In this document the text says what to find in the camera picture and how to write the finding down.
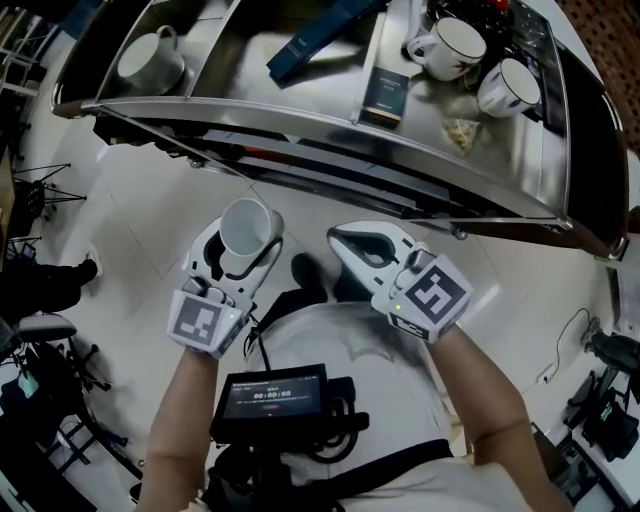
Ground white round stool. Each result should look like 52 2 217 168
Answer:
624 148 640 212

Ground black tray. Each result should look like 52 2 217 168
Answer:
508 0 567 135

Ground stainless steel cart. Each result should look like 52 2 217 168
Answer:
48 0 632 262

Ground person's black shoe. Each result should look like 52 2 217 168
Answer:
290 253 330 304

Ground person's right forearm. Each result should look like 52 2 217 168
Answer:
423 327 532 447

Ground small dark box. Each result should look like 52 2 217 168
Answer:
358 66 411 131

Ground white mug with blue mark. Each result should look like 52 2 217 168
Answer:
475 57 544 120

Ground white mug with leaf print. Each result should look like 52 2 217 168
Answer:
406 16 488 83

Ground black floor cable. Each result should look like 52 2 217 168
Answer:
542 306 602 384

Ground black device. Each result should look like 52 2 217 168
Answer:
581 328 640 367

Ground black monitor screen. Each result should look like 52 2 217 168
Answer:
209 363 330 444

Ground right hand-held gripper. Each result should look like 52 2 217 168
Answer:
326 221 475 345

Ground grey mug with saucer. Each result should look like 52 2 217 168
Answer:
116 24 187 95

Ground black camera rig with cables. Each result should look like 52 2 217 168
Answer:
279 376 372 467

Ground black equipment cases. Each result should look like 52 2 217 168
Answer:
563 367 640 512

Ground black wire crate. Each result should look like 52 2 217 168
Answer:
13 178 47 227

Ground white paper cup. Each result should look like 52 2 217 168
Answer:
219 197 286 272

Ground white wire rack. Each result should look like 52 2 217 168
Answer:
0 0 57 97

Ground black tripod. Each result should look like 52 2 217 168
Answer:
11 161 87 207

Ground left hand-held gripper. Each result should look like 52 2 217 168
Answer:
166 216 285 360

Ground person's white shirt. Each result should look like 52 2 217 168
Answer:
258 301 567 512

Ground long navy box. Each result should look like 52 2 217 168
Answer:
264 0 392 87

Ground clear snack bag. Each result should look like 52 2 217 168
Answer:
441 114 482 155

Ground person's left forearm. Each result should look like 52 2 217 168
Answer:
142 345 227 464

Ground grey office chair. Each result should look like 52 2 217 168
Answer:
15 311 112 397

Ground black chest strap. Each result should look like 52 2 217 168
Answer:
203 438 455 512

